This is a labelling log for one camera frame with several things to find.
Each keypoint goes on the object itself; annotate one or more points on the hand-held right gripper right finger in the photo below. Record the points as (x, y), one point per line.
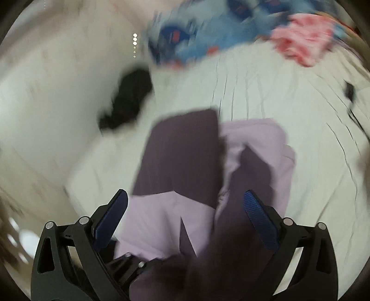
(260, 220)

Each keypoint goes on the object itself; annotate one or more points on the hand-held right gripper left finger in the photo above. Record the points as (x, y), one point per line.
(111, 220)

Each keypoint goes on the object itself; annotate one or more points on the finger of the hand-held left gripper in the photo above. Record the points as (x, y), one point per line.
(128, 267)

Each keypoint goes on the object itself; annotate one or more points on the lilac and dark purple garment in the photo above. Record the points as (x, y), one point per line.
(188, 173)

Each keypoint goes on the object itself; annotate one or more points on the white striped bed sheet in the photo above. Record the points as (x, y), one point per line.
(303, 144)

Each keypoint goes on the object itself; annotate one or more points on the black garment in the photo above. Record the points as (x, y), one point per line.
(127, 98)

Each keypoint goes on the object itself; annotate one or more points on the pink plastic bag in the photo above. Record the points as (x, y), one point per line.
(303, 37)

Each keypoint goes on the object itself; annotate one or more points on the blue whale print curtain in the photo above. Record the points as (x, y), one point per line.
(208, 31)

